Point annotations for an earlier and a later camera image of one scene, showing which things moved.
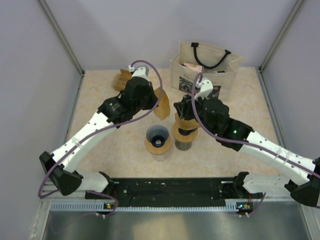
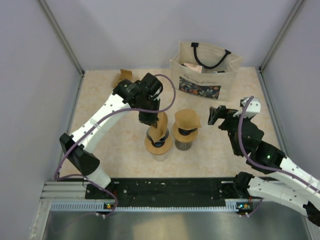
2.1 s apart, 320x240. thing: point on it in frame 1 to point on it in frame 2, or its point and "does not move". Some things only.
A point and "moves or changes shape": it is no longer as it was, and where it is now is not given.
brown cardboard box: (119, 80) does not move
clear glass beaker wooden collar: (160, 157) does not move
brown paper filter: (163, 110) moves or changes shape
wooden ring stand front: (156, 150) does not move
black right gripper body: (187, 112) to (230, 122)
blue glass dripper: (184, 132) does not move
